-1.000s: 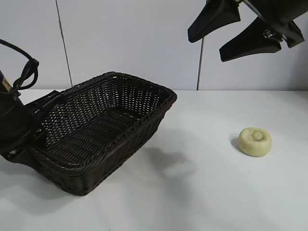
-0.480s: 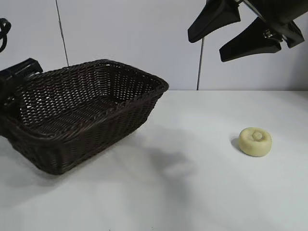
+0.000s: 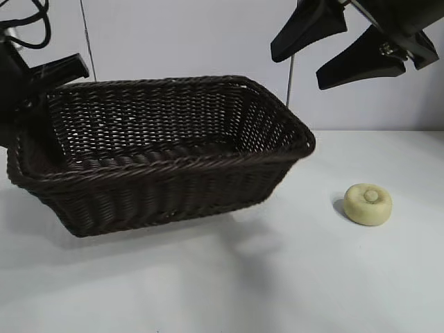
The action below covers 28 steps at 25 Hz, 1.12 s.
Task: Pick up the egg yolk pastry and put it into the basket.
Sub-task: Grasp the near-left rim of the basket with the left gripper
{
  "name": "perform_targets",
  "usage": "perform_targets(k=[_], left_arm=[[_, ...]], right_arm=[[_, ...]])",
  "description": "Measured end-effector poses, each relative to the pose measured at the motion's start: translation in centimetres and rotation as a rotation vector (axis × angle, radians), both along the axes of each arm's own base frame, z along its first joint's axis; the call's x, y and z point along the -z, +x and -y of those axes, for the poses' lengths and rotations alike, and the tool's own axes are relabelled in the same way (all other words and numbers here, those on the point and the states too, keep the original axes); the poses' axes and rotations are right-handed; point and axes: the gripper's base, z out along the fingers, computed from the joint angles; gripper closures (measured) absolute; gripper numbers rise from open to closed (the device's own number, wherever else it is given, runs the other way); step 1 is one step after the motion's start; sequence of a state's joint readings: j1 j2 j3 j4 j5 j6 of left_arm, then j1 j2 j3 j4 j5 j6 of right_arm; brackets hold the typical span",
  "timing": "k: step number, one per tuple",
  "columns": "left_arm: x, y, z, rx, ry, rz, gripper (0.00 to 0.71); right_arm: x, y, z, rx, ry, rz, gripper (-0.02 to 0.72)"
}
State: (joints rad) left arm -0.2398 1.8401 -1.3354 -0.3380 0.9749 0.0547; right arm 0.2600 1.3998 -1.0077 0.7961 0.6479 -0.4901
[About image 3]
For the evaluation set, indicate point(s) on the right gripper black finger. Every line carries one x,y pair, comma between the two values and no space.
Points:
360,64
308,31

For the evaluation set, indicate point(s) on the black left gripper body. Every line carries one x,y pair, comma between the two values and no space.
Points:
24,79

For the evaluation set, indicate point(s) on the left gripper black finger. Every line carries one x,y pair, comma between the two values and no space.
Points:
53,128
10,128

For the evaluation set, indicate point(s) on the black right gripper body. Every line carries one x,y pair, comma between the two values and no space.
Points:
402,17

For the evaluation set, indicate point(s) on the dark brown wicker basket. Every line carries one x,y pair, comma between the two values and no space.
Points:
173,187

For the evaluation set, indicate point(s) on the round pale yellow yolk pastry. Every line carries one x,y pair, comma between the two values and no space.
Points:
360,208

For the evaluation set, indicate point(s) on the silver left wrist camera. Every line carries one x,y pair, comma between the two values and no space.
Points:
11,33

